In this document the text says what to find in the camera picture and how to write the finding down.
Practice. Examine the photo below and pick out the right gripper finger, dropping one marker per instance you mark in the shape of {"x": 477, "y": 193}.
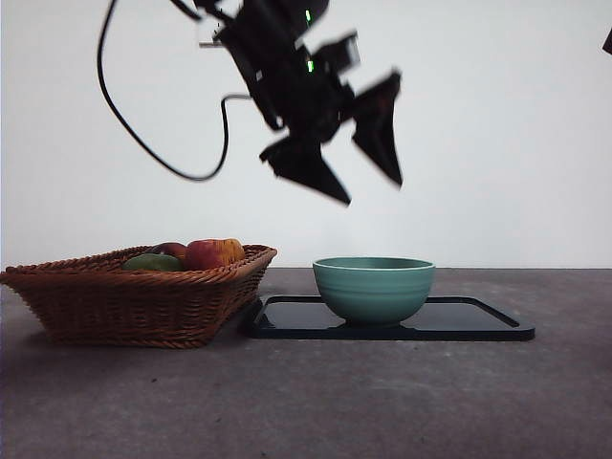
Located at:
{"x": 607, "y": 43}

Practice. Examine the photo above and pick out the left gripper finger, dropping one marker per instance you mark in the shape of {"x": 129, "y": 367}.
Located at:
{"x": 382, "y": 134}
{"x": 311, "y": 167}

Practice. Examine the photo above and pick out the teal ribbed bowl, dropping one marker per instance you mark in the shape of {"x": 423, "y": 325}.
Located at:
{"x": 375, "y": 296}

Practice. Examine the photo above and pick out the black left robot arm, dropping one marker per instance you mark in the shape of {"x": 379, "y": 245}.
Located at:
{"x": 268, "y": 7}

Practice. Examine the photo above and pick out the red and yellow apple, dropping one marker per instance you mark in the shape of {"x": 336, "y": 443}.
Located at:
{"x": 210, "y": 253}

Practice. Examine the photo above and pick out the dark rectangular tray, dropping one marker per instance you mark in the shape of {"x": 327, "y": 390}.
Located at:
{"x": 296, "y": 320}

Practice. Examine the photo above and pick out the dark red fruit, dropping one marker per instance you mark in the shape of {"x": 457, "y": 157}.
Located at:
{"x": 169, "y": 249}

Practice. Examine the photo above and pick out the green avocado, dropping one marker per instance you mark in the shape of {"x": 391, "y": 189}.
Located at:
{"x": 153, "y": 263}

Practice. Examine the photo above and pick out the brown wicker basket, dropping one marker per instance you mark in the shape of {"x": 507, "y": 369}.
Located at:
{"x": 119, "y": 311}

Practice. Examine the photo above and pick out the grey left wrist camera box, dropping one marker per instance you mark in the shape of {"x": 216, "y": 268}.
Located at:
{"x": 351, "y": 52}

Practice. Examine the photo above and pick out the white wall socket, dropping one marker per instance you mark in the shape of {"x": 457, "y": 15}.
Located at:
{"x": 210, "y": 44}

